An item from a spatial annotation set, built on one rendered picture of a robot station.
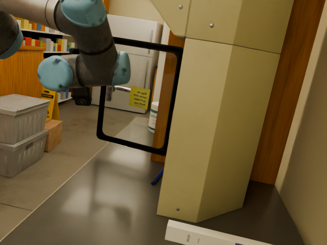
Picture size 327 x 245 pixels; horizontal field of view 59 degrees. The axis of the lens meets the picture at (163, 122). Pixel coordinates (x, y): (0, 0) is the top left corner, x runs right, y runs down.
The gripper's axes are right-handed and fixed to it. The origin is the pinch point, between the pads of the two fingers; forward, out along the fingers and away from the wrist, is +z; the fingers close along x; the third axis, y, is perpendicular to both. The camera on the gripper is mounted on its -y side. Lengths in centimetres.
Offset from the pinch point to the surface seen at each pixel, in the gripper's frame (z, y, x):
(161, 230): -33, -36, -25
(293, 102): 7, -8, -69
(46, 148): 212, -115, 116
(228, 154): -23, -18, -42
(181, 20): -25.5, 15.2, -26.8
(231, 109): -24.4, -5.3, -40.7
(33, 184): 137, -121, 96
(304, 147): -3, -21, -71
